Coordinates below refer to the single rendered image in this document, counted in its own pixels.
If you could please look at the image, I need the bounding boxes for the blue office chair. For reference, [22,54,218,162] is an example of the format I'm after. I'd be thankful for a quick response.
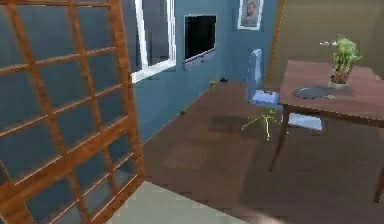
[241,48,324,141]

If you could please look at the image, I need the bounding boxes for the white framed window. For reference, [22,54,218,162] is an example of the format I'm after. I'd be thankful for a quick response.
[130,0,177,84]

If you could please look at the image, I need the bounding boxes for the wooden lattice glass door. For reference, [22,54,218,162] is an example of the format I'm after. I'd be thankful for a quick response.
[0,0,146,224]

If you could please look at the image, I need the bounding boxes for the white framed portrait picture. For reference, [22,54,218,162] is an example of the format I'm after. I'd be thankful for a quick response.
[237,0,265,31]

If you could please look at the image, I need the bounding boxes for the dark grey round plate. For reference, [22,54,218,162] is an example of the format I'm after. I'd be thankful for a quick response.
[292,86,333,100]

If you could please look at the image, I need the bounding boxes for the brown wooden table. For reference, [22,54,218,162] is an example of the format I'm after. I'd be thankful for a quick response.
[268,59,384,205]

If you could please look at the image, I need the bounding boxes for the green potted house plant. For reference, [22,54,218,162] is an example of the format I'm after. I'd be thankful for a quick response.
[327,34,363,90]

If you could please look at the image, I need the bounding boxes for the black wall television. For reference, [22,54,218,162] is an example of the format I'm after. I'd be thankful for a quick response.
[182,13,218,71]

